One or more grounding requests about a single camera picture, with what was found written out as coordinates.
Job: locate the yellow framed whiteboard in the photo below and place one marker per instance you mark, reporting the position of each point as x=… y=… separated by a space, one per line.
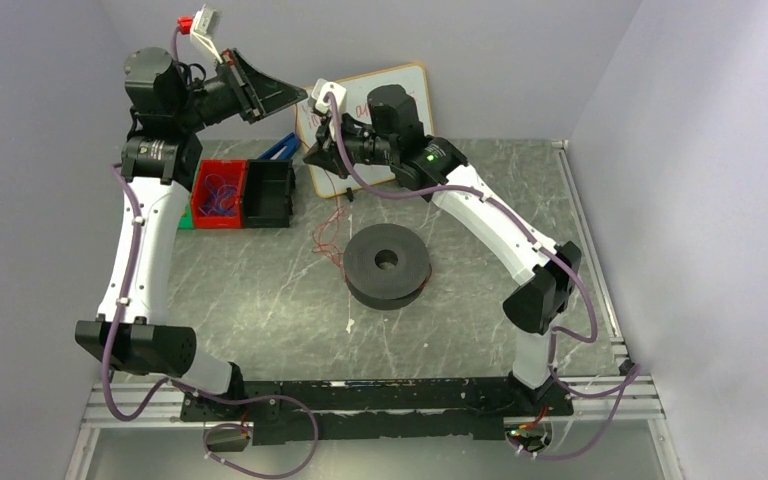
x=411 y=76

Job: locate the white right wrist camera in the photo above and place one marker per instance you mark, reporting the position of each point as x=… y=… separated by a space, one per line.
x=322 y=91

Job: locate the blue tool behind bins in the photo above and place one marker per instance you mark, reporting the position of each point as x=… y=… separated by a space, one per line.
x=283 y=149

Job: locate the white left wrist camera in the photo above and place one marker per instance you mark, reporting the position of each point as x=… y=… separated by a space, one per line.
x=200 y=28

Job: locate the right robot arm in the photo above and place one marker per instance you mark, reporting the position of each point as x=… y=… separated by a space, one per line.
x=428 y=166

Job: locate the aluminium frame rail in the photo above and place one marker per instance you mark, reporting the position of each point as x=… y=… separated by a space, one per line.
x=594 y=398

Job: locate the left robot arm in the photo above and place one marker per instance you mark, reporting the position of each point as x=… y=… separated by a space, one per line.
x=159 y=159

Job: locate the black storage bin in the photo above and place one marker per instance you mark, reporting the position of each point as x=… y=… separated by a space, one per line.
x=267 y=199

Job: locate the black perforated cable spool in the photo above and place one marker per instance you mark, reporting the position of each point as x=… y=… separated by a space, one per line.
x=386 y=266

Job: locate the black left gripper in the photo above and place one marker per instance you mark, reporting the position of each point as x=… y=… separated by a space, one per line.
x=242 y=86

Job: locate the red storage bin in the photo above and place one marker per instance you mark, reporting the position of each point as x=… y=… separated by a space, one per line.
x=216 y=195

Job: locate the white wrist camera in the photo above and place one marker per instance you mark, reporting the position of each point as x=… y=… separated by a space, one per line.
x=200 y=28
x=322 y=91

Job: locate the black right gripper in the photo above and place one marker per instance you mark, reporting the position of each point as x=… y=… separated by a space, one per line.
x=330 y=144

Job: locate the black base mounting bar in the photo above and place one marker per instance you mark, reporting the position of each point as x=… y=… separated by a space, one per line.
x=284 y=411

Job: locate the green storage bin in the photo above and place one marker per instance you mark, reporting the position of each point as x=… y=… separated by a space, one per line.
x=186 y=220

